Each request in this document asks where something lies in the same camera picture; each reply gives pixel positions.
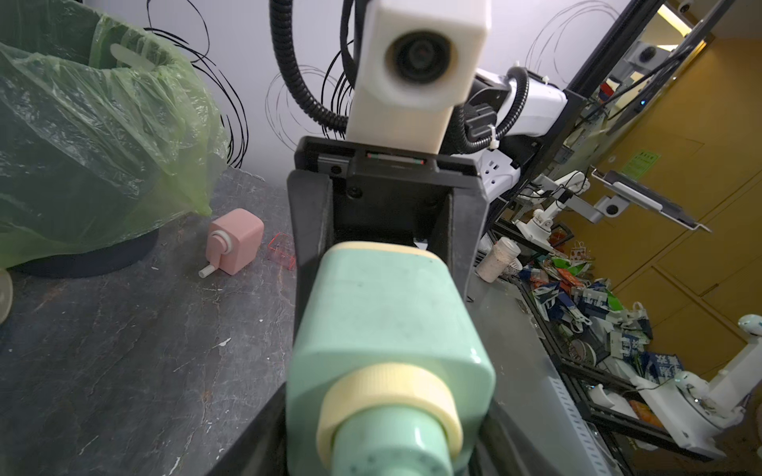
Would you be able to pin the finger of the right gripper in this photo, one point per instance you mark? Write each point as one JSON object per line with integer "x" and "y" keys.
{"x": 311, "y": 205}
{"x": 457, "y": 231}

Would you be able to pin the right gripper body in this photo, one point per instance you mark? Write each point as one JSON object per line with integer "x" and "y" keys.
{"x": 382, "y": 194}

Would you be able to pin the clear pink shavings tray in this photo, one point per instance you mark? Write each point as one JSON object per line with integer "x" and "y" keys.
{"x": 281, "y": 250}

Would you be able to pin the pink pencil sharpener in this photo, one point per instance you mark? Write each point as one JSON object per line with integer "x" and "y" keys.
{"x": 233, "y": 242}

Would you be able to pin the green cream pencil sharpener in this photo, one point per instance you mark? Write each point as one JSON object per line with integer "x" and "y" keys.
{"x": 388, "y": 374}

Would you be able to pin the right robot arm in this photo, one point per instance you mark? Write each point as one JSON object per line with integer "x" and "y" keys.
{"x": 537, "y": 114}

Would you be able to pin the blue sharpener right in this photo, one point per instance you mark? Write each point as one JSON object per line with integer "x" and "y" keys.
{"x": 6, "y": 294}

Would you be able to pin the bin with green bag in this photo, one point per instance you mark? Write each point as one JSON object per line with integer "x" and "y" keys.
{"x": 107, "y": 132}

